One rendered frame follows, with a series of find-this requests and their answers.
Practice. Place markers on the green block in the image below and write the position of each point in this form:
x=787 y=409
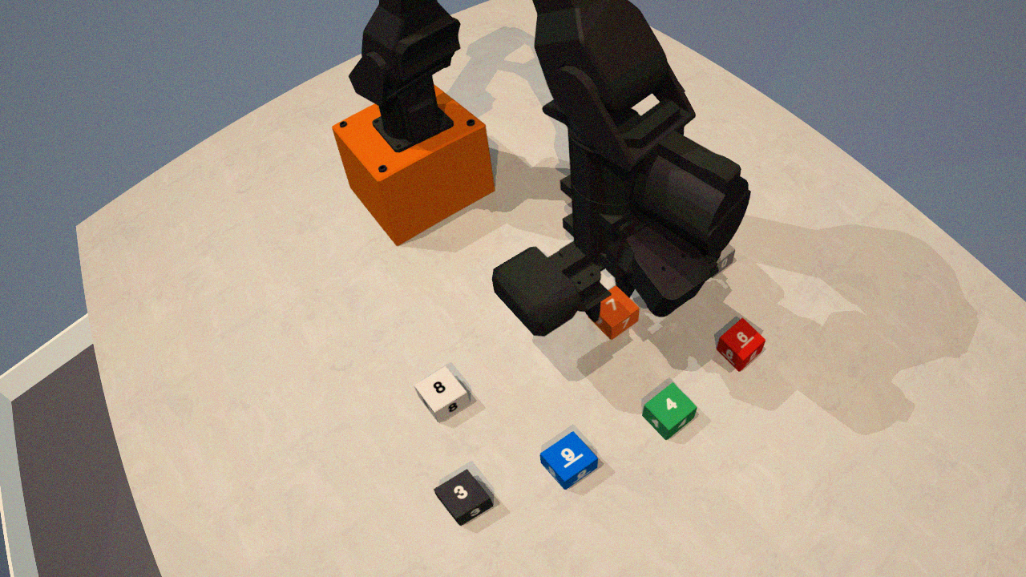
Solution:
x=669 y=411

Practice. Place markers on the blue block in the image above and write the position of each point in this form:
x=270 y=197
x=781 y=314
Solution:
x=569 y=460

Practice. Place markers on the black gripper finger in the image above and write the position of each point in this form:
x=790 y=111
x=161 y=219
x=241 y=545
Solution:
x=624 y=285
x=591 y=305

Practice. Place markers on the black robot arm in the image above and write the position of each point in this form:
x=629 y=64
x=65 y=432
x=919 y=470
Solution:
x=599 y=58

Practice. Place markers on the red digit block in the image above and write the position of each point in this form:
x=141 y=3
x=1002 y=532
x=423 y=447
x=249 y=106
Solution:
x=740 y=344

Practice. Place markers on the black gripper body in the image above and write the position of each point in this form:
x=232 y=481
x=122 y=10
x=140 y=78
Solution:
x=545 y=295

